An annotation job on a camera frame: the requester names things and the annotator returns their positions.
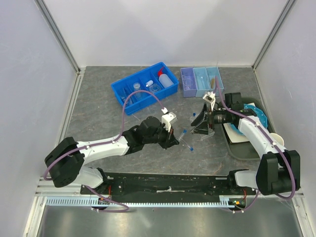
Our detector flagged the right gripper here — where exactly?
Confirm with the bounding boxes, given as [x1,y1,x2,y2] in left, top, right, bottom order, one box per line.
[190,103,231,136]

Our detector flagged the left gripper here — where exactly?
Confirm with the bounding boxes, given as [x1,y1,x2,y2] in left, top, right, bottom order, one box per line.
[144,122,179,150]

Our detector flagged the small glass beaker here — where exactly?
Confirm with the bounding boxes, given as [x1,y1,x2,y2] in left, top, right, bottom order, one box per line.
[182,76,196,90]

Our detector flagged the red cap wash bottle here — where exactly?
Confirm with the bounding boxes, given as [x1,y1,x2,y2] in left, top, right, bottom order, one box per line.
[158,67,173,88]

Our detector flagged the glass flask white stopper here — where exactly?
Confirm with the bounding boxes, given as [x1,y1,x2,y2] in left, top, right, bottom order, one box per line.
[145,80,161,93]

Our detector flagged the clear glass jar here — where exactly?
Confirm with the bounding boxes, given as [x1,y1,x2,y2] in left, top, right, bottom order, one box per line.
[133,82,143,101]

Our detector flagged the blue safety goggles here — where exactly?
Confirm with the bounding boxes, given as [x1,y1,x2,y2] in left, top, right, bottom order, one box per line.
[120,87,134,108]

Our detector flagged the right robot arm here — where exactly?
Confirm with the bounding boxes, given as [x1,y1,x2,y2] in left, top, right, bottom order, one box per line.
[191,92,300,198]

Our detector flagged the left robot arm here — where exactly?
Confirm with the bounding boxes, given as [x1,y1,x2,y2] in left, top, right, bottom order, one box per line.
[44,113,179,194]

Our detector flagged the clear well plate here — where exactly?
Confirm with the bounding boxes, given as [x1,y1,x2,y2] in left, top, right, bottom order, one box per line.
[200,129,215,141]

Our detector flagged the purple small tray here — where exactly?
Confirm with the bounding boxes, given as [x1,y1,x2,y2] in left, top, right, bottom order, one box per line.
[180,67,197,98]

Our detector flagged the light blue middle tray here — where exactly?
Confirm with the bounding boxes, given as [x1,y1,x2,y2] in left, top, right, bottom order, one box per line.
[193,67,210,97]

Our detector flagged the light blue tray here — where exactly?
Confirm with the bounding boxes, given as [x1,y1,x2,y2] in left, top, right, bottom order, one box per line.
[193,67,210,97]
[206,67,224,96]

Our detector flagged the light blue right tray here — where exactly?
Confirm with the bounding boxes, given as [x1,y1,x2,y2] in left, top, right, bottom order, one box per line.
[206,67,224,96]

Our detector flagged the dark green tray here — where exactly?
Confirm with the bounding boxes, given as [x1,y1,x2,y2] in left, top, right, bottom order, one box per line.
[220,97,275,161]

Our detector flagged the blue dotted plate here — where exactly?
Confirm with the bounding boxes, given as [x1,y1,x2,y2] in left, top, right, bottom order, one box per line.
[229,103,268,135]

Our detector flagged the blue divided plastic bin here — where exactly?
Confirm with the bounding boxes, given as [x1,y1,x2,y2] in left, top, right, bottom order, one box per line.
[111,62,179,115]

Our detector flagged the pink mug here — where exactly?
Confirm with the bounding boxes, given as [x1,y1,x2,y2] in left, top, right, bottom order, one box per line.
[270,133,284,147]

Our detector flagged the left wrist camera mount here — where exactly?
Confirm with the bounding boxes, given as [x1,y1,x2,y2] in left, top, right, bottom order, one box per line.
[161,107,177,132]

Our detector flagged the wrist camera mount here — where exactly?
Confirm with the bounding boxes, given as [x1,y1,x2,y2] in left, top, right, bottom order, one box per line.
[202,91,216,111]
[161,107,177,132]

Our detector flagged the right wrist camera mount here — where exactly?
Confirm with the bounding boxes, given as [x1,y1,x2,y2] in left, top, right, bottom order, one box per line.
[202,91,216,111]

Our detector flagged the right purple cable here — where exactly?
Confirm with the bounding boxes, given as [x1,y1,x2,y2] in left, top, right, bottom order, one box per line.
[214,76,297,213]

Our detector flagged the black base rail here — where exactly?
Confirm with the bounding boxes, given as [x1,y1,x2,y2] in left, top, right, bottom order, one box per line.
[95,173,255,203]

